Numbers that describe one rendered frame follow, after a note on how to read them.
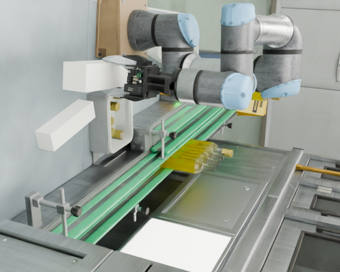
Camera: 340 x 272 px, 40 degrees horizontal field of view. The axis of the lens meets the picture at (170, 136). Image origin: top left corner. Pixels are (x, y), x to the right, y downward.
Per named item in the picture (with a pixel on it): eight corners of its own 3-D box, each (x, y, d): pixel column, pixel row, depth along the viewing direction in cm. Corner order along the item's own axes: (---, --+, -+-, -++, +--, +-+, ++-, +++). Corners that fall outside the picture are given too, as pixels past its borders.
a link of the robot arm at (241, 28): (308, 11, 142) (257, 1, 99) (306, 48, 144) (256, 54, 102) (270, 12, 147) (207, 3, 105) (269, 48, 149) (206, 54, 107)
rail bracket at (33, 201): (12, 231, 138) (77, 250, 129) (6, 179, 132) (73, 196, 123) (24, 223, 142) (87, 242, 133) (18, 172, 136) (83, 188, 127)
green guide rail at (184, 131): (150, 150, 193) (168, 154, 189) (150, 148, 192) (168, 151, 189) (258, 66, 342) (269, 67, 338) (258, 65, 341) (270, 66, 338)
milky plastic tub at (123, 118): (90, 151, 176) (110, 155, 172) (87, 93, 168) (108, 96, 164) (114, 136, 190) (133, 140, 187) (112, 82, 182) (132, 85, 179)
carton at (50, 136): (34, 131, 145) (50, 134, 143) (78, 99, 164) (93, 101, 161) (38, 148, 148) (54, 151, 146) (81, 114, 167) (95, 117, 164)
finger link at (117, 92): (90, 90, 110) (124, 83, 106) (103, 88, 115) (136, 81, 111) (93, 103, 110) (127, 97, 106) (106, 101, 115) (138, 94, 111)
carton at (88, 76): (63, 61, 104) (86, 64, 101) (118, 59, 125) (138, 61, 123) (62, 89, 105) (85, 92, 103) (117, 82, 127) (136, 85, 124)
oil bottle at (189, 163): (153, 165, 199) (200, 175, 191) (153, 153, 197) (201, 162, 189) (158, 161, 204) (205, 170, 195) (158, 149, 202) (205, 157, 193)
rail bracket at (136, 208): (113, 218, 174) (145, 226, 169) (112, 202, 172) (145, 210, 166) (118, 213, 177) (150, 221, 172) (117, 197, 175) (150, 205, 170)
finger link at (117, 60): (95, 47, 107) (128, 62, 104) (108, 47, 113) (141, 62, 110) (91, 60, 108) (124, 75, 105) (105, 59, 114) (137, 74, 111)
